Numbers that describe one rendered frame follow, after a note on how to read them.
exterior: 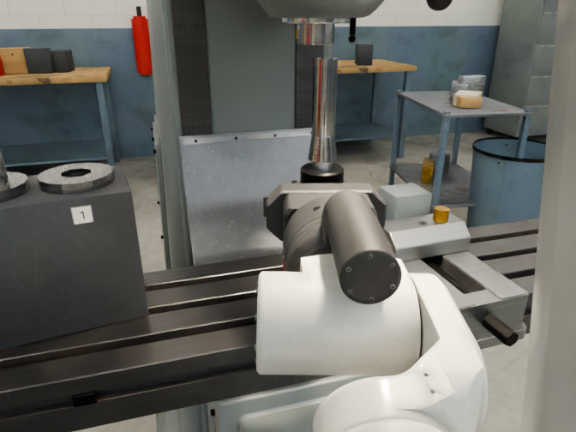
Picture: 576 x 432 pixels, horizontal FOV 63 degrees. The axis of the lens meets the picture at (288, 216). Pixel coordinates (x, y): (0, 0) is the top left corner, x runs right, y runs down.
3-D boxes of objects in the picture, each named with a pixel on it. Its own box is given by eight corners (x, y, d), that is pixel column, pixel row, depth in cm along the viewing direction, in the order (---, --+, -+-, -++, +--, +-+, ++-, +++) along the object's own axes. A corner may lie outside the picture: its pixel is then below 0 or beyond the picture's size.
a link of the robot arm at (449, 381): (418, 329, 35) (493, 511, 23) (299, 327, 35) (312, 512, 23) (433, 255, 32) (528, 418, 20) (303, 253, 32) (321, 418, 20)
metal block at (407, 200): (427, 230, 72) (432, 193, 69) (393, 235, 70) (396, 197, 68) (409, 217, 76) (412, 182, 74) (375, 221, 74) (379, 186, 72)
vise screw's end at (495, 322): (516, 345, 54) (519, 331, 53) (504, 348, 53) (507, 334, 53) (492, 325, 57) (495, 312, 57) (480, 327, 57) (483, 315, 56)
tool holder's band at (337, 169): (304, 184, 48) (304, 175, 48) (297, 171, 52) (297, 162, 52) (349, 182, 49) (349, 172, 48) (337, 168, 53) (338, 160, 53)
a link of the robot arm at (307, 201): (387, 165, 47) (422, 210, 36) (380, 250, 51) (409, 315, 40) (262, 165, 47) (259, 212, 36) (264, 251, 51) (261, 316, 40)
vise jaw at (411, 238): (469, 250, 68) (473, 225, 66) (393, 264, 64) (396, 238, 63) (444, 234, 73) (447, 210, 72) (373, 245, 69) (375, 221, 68)
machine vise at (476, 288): (528, 337, 61) (547, 263, 56) (430, 362, 56) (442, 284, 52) (391, 230, 91) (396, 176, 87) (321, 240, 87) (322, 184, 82)
